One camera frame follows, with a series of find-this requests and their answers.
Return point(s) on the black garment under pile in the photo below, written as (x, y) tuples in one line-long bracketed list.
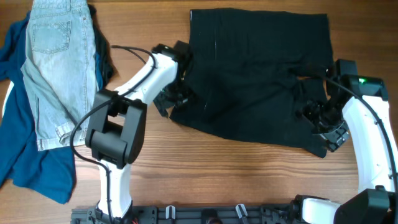
[(103, 67)]

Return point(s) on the light denim shorts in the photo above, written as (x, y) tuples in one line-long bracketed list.
[(59, 71)]

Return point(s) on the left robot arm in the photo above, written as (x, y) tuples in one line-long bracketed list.
[(117, 124)]

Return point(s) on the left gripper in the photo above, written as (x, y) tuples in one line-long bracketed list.
[(163, 101)]

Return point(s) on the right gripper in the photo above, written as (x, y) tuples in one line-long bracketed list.
[(331, 135)]

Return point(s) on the black shorts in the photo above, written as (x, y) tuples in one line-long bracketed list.
[(251, 73)]

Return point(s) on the blue t-shirt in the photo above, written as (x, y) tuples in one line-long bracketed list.
[(50, 172)]

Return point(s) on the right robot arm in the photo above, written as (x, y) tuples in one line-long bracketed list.
[(358, 108)]

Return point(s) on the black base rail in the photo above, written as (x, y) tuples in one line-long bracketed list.
[(240, 213)]

